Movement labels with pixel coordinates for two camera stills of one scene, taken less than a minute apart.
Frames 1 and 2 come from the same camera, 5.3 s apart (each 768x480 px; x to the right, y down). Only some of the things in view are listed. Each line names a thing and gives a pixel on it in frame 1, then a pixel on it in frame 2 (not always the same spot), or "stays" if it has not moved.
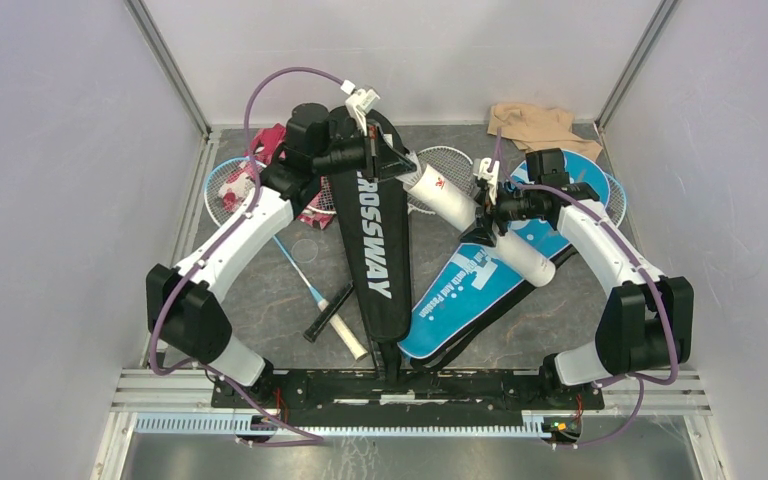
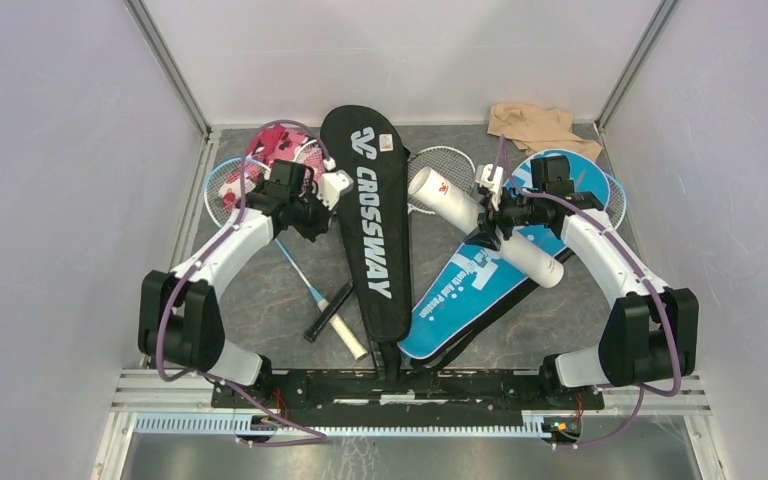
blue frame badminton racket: x=227 y=182 stays
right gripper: x=479 y=235 stays
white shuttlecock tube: x=459 y=207 stays
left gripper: x=388 y=164 to x=321 y=226
